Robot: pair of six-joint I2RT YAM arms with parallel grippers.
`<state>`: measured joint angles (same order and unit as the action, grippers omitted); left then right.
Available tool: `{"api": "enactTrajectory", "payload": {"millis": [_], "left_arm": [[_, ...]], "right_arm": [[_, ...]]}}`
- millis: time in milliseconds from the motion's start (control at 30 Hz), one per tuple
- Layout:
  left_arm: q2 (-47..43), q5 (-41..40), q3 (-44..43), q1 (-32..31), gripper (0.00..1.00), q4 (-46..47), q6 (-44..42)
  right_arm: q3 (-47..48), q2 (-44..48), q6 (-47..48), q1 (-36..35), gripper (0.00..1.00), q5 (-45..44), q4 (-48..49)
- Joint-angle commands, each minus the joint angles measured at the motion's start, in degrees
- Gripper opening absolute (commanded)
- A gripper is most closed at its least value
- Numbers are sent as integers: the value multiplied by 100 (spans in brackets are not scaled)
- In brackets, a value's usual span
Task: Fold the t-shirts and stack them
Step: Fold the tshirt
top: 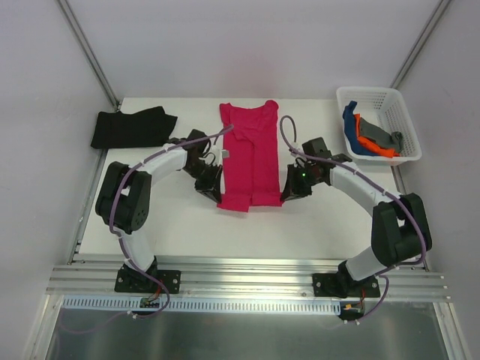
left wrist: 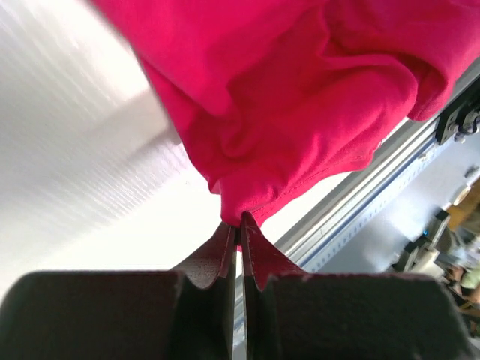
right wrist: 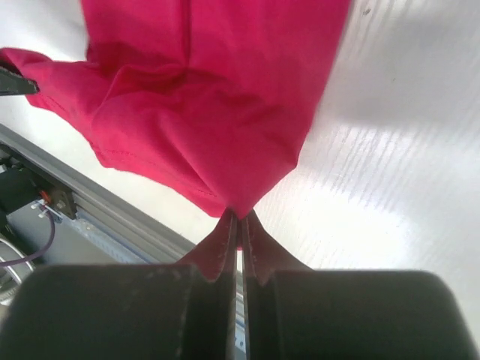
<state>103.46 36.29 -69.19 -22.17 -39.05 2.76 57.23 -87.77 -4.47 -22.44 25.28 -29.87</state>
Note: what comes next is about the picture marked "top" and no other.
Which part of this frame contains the right corner aluminium profile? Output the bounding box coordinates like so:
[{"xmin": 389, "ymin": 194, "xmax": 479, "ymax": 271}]
[{"xmin": 390, "ymin": 0, "xmax": 454, "ymax": 90}]

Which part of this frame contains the purple cable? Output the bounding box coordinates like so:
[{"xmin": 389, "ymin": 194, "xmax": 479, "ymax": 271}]
[
  {"xmin": 280, "ymin": 115, "xmax": 428, "ymax": 326},
  {"xmin": 108, "ymin": 124, "xmax": 236, "ymax": 320}
]

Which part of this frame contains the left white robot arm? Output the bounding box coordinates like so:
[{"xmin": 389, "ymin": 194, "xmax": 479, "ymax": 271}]
[{"xmin": 95, "ymin": 128, "xmax": 229, "ymax": 291}]

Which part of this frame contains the pink t shirt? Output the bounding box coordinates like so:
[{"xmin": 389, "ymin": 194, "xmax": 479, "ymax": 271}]
[{"xmin": 217, "ymin": 100, "xmax": 283, "ymax": 212}]

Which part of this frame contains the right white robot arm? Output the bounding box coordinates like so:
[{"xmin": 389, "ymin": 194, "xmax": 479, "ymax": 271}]
[{"xmin": 280, "ymin": 137, "xmax": 432, "ymax": 298}]

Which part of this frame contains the grey t shirt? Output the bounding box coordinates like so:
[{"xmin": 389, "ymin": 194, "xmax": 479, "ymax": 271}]
[{"xmin": 360, "ymin": 120, "xmax": 404, "ymax": 154}]

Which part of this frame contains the white plastic basket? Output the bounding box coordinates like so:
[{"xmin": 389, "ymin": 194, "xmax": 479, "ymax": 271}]
[{"xmin": 336, "ymin": 86, "xmax": 422, "ymax": 166}]

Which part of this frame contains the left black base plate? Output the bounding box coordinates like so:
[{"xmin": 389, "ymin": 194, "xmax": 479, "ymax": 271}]
[{"xmin": 114, "ymin": 267, "xmax": 182, "ymax": 294}]

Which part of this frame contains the blue t shirt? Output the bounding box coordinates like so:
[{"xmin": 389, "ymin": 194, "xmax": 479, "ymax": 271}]
[{"xmin": 342, "ymin": 100, "xmax": 377, "ymax": 157}]

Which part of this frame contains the orange t shirt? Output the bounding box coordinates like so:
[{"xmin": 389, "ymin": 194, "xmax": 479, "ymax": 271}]
[{"xmin": 354, "ymin": 114, "xmax": 400, "ymax": 158}]

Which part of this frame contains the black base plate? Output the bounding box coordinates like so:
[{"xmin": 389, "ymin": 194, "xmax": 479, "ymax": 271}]
[
  {"xmin": 312, "ymin": 273, "xmax": 380, "ymax": 299},
  {"xmin": 114, "ymin": 267, "xmax": 182, "ymax": 294}
]

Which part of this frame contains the corner aluminium profile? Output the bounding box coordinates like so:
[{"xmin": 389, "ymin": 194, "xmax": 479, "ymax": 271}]
[
  {"xmin": 390, "ymin": 0, "xmax": 454, "ymax": 90},
  {"xmin": 55, "ymin": 0, "xmax": 121, "ymax": 110}
]

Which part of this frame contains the white slotted cable duct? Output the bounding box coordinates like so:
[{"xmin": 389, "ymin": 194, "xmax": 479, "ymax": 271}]
[{"xmin": 62, "ymin": 295, "xmax": 341, "ymax": 315}]

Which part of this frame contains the left corner aluminium profile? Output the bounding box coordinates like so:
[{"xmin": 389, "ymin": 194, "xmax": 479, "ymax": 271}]
[{"xmin": 55, "ymin": 0, "xmax": 121, "ymax": 110}]

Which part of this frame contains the black folded t shirt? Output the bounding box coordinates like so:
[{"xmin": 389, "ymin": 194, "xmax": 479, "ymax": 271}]
[{"xmin": 91, "ymin": 106, "xmax": 178, "ymax": 150}]

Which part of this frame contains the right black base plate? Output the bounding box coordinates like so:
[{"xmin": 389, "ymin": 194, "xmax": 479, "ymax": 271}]
[{"xmin": 312, "ymin": 273, "xmax": 380, "ymax": 299}]

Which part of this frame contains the aluminium mounting rail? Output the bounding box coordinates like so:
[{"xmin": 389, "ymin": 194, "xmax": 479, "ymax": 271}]
[{"xmin": 46, "ymin": 254, "xmax": 453, "ymax": 302}]

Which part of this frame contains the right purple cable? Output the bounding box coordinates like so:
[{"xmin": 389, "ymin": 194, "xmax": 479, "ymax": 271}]
[{"xmin": 280, "ymin": 115, "xmax": 428, "ymax": 326}]

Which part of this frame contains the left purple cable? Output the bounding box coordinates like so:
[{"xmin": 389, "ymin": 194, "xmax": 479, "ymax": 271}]
[{"xmin": 108, "ymin": 124, "xmax": 236, "ymax": 320}]

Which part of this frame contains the left table edge rail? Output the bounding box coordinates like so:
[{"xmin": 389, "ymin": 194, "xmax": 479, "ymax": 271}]
[{"xmin": 66, "ymin": 150, "xmax": 108, "ymax": 265}]

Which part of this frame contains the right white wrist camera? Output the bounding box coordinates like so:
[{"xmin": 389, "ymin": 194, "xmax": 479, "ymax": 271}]
[{"xmin": 290, "ymin": 143, "xmax": 303, "ymax": 156}]

